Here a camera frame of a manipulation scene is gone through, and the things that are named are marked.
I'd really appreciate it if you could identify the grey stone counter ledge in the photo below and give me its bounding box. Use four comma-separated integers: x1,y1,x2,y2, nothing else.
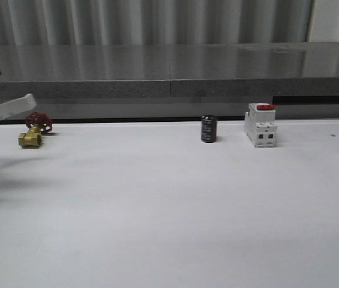
0,43,339,123

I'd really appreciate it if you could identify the white circuit breaker red switch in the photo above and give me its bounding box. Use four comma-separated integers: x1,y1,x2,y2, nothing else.
244,103,277,148

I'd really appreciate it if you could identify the brass valve red handwheel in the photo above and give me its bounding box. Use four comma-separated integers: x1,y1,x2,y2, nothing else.
18,112,53,148

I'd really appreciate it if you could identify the black cylindrical capacitor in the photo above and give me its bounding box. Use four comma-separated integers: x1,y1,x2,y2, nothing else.
200,115,218,143

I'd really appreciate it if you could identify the grey pleated curtain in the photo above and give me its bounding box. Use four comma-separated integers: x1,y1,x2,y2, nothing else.
0,1,339,46

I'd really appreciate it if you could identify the white half-ring pipe clamp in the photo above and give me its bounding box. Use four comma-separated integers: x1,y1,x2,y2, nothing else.
0,93,38,154

